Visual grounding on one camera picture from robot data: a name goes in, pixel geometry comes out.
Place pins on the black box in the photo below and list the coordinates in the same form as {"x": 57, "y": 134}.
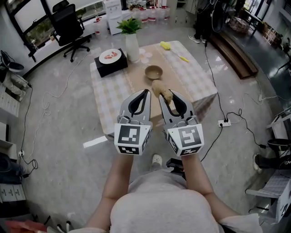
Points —
{"x": 111, "y": 68}

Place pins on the black office chair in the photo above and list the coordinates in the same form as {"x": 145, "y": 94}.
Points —
{"x": 67, "y": 25}

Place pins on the person's white shoe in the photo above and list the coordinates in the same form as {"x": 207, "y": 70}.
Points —
{"x": 157, "y": 160}

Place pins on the black round pan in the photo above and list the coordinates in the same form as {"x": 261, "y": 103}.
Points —
{"x": 278, "y": 143}

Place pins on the white water dispenser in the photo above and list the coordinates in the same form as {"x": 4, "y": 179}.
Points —
{"x": 113, "y": 18}

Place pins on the white chair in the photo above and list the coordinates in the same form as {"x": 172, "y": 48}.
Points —
{"x": 67, "y": 225}

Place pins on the person's grey shirt torso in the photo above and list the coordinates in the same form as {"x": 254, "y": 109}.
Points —
{"x": 163, "y": 204}

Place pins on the black waist device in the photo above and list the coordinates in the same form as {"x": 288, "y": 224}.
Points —
{"x": 175, "y": 166}

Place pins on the row of clear water jugs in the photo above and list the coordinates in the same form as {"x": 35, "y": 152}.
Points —
{"x": 154, "y": 14}

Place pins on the white metal rack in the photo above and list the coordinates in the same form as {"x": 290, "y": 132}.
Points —
{"x": 268, "y": 188}
{"x": 280, "y": 127}

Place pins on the white floor socket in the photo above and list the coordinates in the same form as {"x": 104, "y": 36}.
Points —
{"x": 21, "y": 153}

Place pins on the white vase with green plant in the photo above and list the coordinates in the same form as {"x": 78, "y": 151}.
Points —
{"x": 132, "y": 47}

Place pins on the black framed window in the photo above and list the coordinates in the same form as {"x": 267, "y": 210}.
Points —
{"x": 29, "y": 20}

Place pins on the table with checked tablecloth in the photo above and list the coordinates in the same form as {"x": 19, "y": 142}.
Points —
{"x": 109, "y": 91}

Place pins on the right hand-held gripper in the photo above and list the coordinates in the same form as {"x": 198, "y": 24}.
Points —
{"x": 188, "y": 138}

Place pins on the pink bag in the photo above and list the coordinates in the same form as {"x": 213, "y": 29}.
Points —
{"x": 25, "y": 227}

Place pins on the red shrimp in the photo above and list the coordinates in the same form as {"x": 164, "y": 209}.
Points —
{"x": 107, "y": 57}
{"x": 114, "y": 54}

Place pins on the white drawer cabinet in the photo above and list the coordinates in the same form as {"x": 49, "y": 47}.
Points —
{"x": 12, "y": 192}
{"x": 8, "y": 102}

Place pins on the white plate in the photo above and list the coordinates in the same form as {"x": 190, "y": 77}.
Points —
{"x": 108, "y": 60}

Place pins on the person's right forearm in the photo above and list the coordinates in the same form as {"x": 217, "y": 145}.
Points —
{"x": 197, "y": 175}

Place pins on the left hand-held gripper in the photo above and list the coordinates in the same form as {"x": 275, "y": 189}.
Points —
{"x": 131, "y": 138}

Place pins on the person's left forearm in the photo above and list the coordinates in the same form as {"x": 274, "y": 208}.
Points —
{"x": 118, "y": 175}

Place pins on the brown wooden platform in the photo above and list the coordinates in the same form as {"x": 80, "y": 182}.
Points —
{"x": 236, "y": 57}

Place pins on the white power strip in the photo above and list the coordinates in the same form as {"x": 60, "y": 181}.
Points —
{"x": 224, "y": 123}

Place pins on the brown bowl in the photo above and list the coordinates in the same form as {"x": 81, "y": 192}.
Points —
{"x": 154, "y": 72}

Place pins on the yellow bottle brush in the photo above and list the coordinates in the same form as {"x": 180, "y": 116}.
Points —
{"x": 166, "y": 46}

